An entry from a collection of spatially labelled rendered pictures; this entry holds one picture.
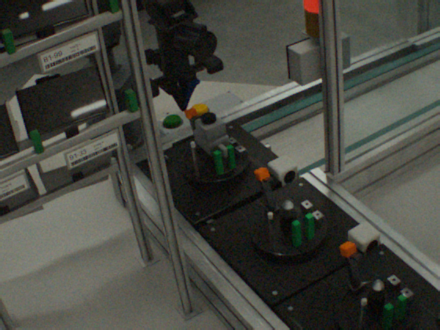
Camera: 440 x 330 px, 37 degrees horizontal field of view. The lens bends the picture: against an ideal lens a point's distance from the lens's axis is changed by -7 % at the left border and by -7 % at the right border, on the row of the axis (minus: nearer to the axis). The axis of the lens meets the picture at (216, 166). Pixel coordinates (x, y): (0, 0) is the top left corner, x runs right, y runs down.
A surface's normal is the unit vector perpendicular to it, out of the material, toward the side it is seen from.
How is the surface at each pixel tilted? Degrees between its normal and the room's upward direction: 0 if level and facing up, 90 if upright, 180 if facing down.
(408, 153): 90
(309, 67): 90
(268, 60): 0
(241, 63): 0
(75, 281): 0
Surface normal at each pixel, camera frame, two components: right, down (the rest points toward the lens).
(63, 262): -0.11, -0.79
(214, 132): 0.51, 0.47
